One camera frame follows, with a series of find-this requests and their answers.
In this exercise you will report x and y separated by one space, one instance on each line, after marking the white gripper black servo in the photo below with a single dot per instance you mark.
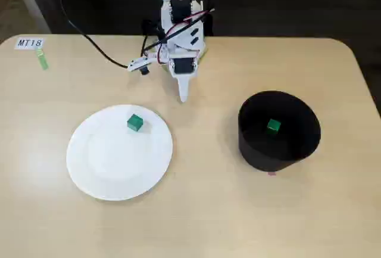
182 68

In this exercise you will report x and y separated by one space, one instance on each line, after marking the green cube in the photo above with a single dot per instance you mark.
134 122
273 126

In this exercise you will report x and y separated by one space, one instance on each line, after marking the black round pot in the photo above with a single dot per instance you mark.
268 159

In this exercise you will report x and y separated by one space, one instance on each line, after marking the white paper plate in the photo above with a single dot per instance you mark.
119 159

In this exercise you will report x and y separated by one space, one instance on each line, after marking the pink tape piece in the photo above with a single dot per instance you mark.
272 174

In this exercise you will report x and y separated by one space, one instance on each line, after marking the green tape strip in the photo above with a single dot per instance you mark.
41 60

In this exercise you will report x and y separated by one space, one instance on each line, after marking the white MT18 label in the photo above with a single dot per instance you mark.
29 43

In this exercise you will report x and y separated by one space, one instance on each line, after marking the grey white furniture leg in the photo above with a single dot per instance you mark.
31 1

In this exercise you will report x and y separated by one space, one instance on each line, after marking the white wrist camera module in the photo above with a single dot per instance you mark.
137 62

